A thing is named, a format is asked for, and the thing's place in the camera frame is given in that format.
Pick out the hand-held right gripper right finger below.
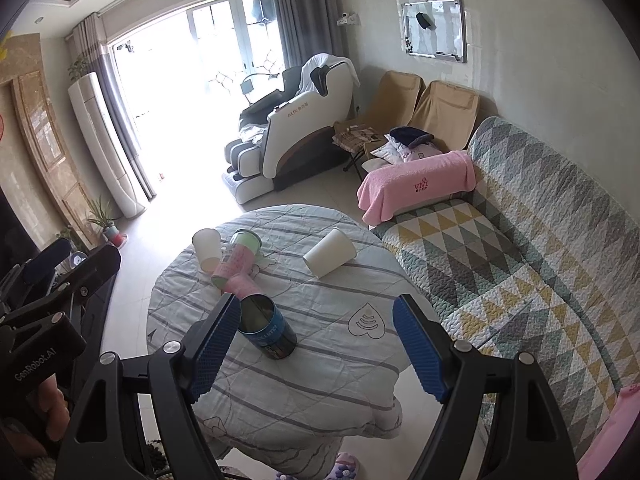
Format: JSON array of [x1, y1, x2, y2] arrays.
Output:
[[391, 294, 581, 480]]

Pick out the folding stool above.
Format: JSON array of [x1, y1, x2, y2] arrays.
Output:
[[332, 122, 386, 173]]

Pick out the pink towel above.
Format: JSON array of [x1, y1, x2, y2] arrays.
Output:
[[356, 150, 476, 226]]

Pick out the sofa with triangle quilt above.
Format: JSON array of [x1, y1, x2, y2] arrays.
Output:
[[372, 116, 640, 466]]

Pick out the large white cup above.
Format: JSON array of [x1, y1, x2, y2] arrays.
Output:
[[302, 227, 357, 279]]

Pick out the blue metal cup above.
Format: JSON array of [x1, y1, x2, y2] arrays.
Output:
[[237, 294, 298, 360]]

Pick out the pink cup with green rim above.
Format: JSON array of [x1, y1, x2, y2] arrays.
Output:
[[211, 229, 262, 288]]

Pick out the person's left hand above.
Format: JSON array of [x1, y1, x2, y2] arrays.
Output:
[[30, 379, 72, 457]]

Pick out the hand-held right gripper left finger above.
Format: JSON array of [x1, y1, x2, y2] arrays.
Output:
[[54, 292, 242, 480]]

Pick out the potted plant in pink pot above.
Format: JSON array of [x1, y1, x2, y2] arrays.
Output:
[[87, 195, 126, 247]]

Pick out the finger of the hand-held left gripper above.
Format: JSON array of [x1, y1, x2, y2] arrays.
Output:
[[0, 244, 122, 331], [0, 237, 73, 306]]

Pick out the beige covered chair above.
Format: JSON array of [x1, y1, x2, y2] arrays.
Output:
[[362, 80, 481, 171], [350, 70, 426, 136]]

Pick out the plant on air conditioner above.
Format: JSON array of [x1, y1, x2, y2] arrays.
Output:
[[67, 52, 91, 83]]

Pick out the round table with striped cloth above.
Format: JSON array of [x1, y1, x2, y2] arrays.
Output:
[[146, 204, 453, 461]]

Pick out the white standing air conditioner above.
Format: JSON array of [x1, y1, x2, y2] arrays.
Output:
[[68, 72, 148, 218]]

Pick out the purple slippers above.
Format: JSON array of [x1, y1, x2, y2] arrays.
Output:
[[322, 452, 361, 480]]

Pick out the wall whiteboard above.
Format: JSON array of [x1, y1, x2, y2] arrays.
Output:
[[400, 0, 468, 63]]

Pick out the small pink cup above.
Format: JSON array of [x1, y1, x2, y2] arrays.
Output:
[[222, 272, 261, 302]]

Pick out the white and pink pillow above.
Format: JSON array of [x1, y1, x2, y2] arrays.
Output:
[[371, 141, 443, 165]]

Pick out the dark blue cushion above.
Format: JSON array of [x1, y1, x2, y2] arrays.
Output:
[[389, 126, 435, 148]]

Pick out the pink cloth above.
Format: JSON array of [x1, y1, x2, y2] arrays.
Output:
[[575, 382, 640, 480]]

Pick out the white massage chair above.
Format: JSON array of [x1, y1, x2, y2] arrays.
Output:
[[222, 52, 362, 205]]

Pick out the grey striped curtain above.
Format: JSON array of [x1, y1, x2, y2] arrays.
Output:
[[267, 0, 348, 73], [70, 12, 156, 201]]

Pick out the small white paper cup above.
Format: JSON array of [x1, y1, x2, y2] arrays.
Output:
[[192, 228, 222, 273]]

